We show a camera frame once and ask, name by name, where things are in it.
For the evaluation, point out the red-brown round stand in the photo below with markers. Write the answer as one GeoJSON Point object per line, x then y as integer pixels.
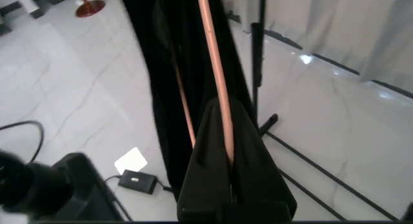
{"type": "Point", "coordinates": [90, 7]}

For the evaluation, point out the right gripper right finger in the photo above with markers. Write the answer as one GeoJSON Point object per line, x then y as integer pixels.
{"type": "Point", "coordinates": [258, 185]}

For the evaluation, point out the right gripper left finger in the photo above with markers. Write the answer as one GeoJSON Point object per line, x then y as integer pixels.
{"type": "Point", "coordinates": [206, 185]}

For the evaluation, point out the black power adapter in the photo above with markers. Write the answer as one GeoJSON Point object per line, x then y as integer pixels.
{"type": "Point", "coordinates": [137, 182]}

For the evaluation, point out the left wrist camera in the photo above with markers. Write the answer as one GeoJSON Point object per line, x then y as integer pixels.
{"type": "Point", "coordinates": [87, 191]}

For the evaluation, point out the white curtain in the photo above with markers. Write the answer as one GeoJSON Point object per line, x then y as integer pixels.
{"type": "Point", "coordinates": [338, 24]}

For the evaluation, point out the black garment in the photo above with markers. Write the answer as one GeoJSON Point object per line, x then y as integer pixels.
{"type": "Point", "coordinates": [161, 88]}

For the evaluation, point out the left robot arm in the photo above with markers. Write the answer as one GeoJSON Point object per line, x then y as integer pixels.
{"type": "Point", "coordinates": [29, 185]}

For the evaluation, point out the black clothes rack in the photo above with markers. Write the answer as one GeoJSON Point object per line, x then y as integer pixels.
{"type": "Point", "coordinates": [257, 56]}

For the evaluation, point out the pink clothes hanger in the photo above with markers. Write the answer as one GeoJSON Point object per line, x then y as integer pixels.
{"type": "Point", "coordinates": [215, 56]}

